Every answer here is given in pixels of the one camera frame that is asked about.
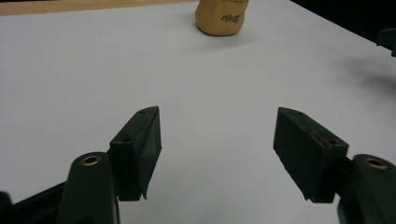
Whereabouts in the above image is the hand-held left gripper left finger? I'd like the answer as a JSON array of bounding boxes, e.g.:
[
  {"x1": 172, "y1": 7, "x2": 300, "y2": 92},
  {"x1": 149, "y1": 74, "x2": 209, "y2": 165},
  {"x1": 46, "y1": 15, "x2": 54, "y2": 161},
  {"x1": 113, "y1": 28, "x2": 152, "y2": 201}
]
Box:
[{"x1": 109, "y1": 105, "x2": 163, "y2": 202}]

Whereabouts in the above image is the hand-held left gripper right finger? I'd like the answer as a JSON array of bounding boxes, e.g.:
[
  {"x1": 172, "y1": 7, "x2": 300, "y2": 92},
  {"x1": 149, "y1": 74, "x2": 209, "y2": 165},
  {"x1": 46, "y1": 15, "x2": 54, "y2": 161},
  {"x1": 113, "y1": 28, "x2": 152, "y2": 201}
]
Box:
[{"x1": 273, "y1": 106, "x2": 349, "y2": 203}]

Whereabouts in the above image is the white table cover board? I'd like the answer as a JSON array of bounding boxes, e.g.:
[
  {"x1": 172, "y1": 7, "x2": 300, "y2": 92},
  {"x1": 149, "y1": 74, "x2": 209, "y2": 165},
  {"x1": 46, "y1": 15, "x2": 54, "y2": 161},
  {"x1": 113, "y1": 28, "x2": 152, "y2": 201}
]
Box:
[{"x1": 0, "y1": 0, "x2": 396, "y2": 224}]

